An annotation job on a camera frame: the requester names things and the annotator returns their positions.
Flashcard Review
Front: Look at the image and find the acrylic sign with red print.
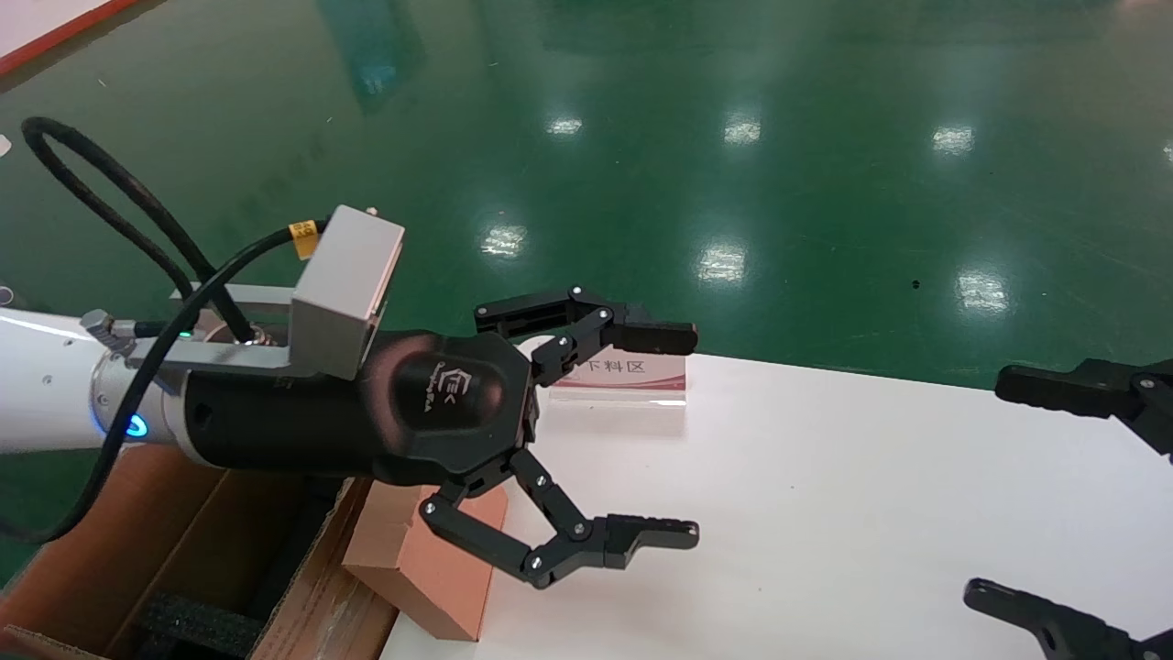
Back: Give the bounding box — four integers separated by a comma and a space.
548, 353, 688, 408

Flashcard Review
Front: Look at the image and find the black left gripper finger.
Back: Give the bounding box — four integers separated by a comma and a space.
419, 447, 700, 589
474, 286, 699, 387

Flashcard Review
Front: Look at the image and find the large cardboard box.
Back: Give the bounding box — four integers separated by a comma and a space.
0, 445, 400, 660

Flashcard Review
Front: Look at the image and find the black cable with yellow tag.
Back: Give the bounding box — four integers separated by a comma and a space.
0, 218, 331, 544

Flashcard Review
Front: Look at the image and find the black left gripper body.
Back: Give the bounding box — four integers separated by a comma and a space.
179, 330, 539, 489

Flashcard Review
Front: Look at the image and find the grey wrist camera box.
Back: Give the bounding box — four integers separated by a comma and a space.
291, 204, 406, 381

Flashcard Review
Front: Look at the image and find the black foam padding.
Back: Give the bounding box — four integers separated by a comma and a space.
137, 591, 267, 659

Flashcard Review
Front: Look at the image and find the small cardboard box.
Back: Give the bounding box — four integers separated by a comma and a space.
342, 481, 510, 643

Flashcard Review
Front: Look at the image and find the black looped cable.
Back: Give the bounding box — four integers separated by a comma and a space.
20, 116, 262, 347

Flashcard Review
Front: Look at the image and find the silver metal cable connector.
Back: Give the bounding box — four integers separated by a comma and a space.
81, 309, 140, 355

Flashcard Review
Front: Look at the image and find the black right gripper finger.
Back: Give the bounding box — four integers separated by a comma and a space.
962, 577, 1173, 660
995, 357, 1173, 457

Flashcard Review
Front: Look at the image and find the silver camera mount bracket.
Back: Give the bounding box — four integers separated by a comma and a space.
156, 282, 303, 379

